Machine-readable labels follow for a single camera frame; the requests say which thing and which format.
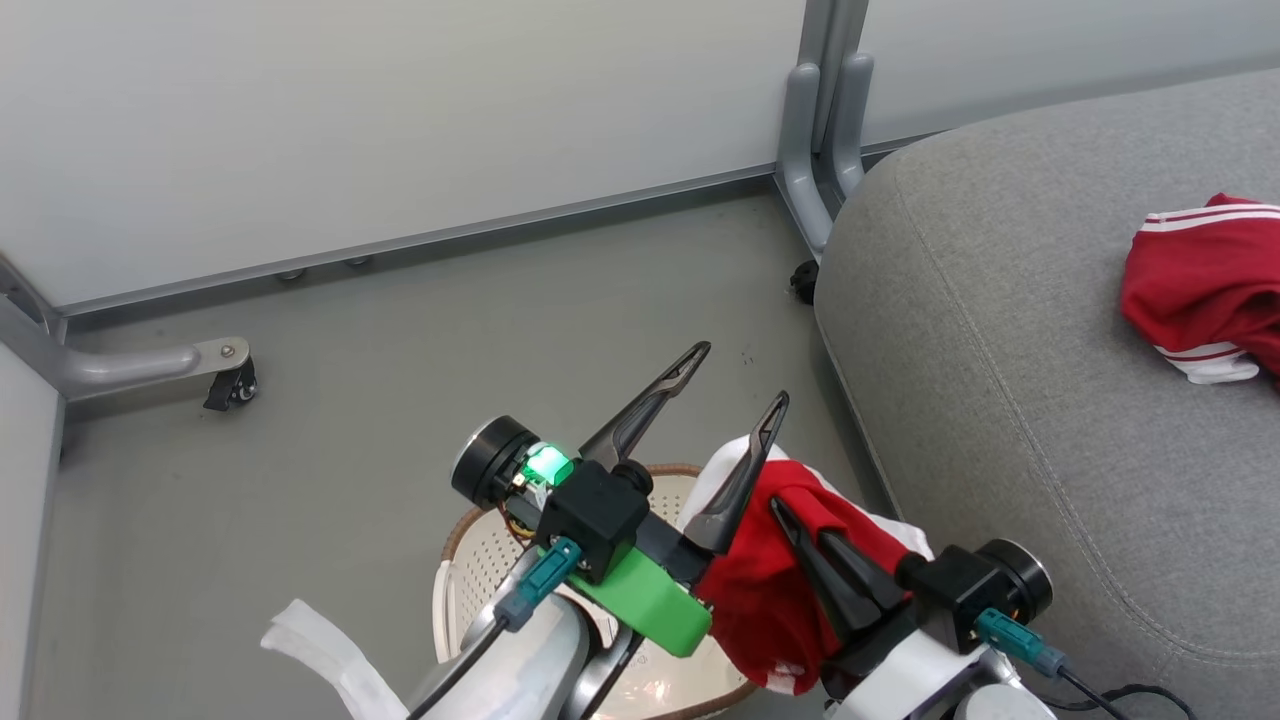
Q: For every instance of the grey fabric sofa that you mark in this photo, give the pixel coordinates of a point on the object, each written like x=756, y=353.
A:
x=1000, y=400

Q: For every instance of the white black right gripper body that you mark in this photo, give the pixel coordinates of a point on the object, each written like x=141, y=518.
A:
x=890, y=680

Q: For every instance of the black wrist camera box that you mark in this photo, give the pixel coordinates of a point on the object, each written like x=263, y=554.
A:
x=945, y=600
x=595, y=515

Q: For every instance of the grey partition side frame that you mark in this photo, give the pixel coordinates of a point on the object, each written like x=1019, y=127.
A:
x=25, y=320

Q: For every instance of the black caster wheel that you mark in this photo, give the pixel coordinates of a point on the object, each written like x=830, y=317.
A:
x=804, y=283
x=232, y=385

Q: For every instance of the white perforated laundry basket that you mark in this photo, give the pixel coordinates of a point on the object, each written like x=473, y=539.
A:
x=480, y=560

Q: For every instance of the grey partition foot bracket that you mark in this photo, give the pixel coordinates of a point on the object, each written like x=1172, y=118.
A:
x=140, y=365

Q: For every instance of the grey partition corner post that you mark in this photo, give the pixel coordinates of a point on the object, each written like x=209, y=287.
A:
x=812, y=120

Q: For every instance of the black round wrist actuator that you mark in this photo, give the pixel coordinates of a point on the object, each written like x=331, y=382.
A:
x=1022, y=578
x=490, y=462

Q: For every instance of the white cloth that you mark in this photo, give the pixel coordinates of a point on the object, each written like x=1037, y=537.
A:
x=320, y=640

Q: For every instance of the red garment with white stripes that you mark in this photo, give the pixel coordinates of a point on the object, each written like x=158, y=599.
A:
x=1200, y=280

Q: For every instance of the grey partition bottom rail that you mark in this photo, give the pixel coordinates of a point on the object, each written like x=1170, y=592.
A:
x=450, y=240

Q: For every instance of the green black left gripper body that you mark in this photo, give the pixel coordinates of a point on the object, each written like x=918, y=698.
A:
x=650, y=600

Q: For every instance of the black round right wrist actuator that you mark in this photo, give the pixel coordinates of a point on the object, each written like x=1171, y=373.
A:
x=1022, y=578

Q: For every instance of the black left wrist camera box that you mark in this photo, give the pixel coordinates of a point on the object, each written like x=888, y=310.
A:
x=595, y=515

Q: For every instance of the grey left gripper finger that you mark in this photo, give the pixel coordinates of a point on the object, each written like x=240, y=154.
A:
x=640, y=410
x=735, y=495

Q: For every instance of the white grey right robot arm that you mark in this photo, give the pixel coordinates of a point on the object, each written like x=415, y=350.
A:
x=1005, y=695

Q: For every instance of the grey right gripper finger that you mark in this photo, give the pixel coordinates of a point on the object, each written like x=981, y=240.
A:
x=868, y=582
x=825, y=585

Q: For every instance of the black round left wrist actuator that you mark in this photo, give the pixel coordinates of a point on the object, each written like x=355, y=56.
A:
x=490, y=462

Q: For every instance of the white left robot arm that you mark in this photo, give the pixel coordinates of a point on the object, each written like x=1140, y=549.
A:
x=530, y=670

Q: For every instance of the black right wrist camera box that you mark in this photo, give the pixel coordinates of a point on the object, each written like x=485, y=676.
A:
x=945, y=600

